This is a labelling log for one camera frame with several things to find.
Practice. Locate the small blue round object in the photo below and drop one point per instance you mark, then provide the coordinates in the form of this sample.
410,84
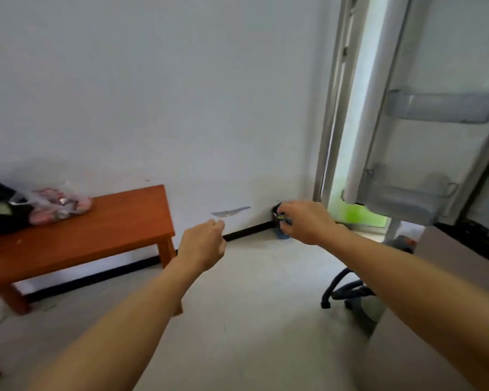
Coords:
283,235

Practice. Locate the white fridge door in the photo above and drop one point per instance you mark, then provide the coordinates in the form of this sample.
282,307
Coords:
423,69

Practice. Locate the grey cardboard box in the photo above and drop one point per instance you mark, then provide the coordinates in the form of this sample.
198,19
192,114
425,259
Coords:
403,358

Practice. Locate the clear plastic bag pink contents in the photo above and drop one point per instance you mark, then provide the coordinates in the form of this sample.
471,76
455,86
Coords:
53,205

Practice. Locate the small black green object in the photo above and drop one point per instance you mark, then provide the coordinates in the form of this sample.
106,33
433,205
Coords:
278,216

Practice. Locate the person's left fingers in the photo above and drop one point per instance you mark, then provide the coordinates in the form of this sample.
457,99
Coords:
216,226

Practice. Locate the person's right forearm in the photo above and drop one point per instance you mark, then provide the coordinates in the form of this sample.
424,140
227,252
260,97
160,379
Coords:
423,297

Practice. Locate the grey metal window frame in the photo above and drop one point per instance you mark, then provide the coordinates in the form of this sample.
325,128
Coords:
334,118

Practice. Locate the person's right fingers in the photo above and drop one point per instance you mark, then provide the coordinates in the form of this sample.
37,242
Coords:
284,210

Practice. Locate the clear deep door shelf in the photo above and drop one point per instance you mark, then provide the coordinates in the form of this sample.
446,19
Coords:
403,199

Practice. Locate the orange wooden table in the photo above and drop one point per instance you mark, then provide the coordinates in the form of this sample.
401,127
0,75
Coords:
85,236

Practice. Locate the black bag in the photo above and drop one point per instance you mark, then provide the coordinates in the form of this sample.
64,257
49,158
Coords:
0,207

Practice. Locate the fridge body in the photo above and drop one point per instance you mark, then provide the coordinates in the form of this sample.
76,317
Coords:
487,207

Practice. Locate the person's right hand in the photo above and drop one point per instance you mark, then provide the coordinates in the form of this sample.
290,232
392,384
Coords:
309,223

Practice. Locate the person's left forearm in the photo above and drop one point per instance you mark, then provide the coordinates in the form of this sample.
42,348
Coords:
118,333

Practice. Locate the clear narrow door shelf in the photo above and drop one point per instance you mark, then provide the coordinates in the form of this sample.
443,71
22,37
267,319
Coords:
444,106

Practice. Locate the person's left hand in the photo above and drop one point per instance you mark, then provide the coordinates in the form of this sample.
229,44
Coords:
199,248

